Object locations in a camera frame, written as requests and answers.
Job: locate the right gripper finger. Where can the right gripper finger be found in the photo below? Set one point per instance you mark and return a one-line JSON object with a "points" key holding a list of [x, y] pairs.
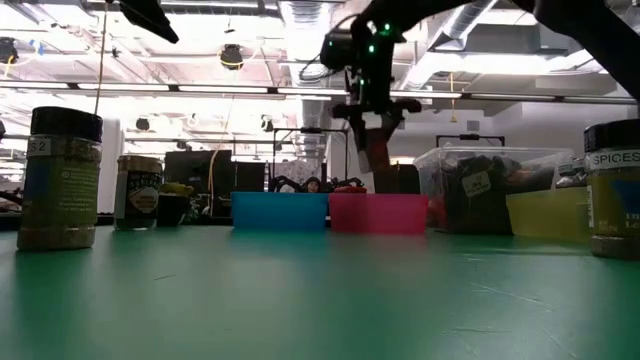
{"points": [[361, 145], [393, 127]]}

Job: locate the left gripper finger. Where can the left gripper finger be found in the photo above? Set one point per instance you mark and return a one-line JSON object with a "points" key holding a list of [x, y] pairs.
{"points": [[147, 15]]}

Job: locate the wooden-lid spice jar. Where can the wooden-lid spice jar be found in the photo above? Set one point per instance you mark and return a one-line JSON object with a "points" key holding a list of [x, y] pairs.
{"points": [[140, 200]]}

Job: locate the black-lid herb spice jar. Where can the black-lid herb spice jar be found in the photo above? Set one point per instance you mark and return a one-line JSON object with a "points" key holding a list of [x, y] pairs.
{"points": [[615, 210], [60, 190]]}

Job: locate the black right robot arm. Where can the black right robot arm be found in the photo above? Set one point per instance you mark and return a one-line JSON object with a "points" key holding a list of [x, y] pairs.
{"points": [[590, 30]]}

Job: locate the black box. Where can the black box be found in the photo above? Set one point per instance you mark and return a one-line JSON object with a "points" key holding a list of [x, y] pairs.
{"points": [[400, 180]]}

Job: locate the black metal stand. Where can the black metal stand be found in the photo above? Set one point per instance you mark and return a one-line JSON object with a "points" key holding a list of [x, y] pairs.
{"points": [[310, 130], [470, 136]]}

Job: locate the clear plastic storage box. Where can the clear plastic storage box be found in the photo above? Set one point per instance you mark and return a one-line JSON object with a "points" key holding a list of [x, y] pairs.
{"points": [[435, 165]]}

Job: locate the person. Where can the person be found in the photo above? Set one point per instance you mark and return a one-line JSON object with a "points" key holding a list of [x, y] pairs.
{"points": [[312, 184]]}

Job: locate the pink plastic bin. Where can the pink plastic bin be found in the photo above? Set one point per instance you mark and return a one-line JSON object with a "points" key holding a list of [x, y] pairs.
{"points": [[377, 215]]}

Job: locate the black ceiling dome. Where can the black ceiling dome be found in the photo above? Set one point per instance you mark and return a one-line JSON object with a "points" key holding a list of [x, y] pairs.
{"points": [[231, 57]]}

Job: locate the blue plastic bin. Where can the blue plastic bin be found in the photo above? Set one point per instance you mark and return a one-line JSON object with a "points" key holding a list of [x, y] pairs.
{"points": [[280, 211]]}

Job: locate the small black cabinet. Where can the small black cabinet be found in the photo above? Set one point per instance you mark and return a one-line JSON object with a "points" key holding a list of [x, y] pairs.
{"points": [[250, 177]]}

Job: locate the black parts pile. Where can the black parts pile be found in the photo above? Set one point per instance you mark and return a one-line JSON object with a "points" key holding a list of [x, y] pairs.
{"points": [[480, 205]]}

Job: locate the white pillar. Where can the white pillar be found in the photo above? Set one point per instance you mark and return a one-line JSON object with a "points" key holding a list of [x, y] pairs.
{"points": [[111, 165]]}

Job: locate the green table mat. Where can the green table mat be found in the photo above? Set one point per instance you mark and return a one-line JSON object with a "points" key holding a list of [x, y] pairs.
{"points": [[320, 300]]}

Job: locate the large black cabinet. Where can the large black cabinet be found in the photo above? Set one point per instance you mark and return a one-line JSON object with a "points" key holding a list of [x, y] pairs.
{"points": [[200, 175]]}

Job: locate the yellow-green plastic bin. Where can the yellow-green plastic bin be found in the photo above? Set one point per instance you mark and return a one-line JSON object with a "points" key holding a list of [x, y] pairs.
{"points": [[547, 217]]}

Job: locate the potted succulent plant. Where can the potted succulent plant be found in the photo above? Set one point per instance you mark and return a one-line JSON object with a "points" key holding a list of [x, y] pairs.
{"points": [[172, 210]]}

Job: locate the silver air duct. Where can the silver air duct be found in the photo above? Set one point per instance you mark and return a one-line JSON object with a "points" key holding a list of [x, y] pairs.
{"points": [[305, 30]]}

